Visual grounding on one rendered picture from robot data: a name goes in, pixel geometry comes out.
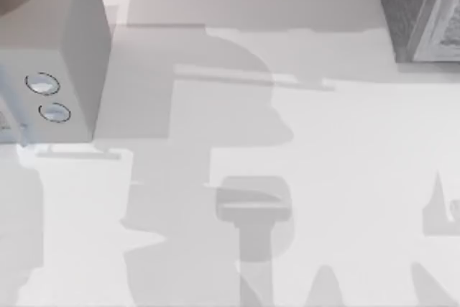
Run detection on small microwave knob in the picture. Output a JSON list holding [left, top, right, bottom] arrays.
[[37, 102, 72, 124]]

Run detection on large microwave knob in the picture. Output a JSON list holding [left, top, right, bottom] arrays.
[[24, 72, 61, 96]]

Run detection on pale microwave oven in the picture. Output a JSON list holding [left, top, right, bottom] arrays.
[[0, 0, 112, 148]]

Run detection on grey cabinet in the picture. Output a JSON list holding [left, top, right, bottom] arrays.
[[372, 0, 460, 64]]

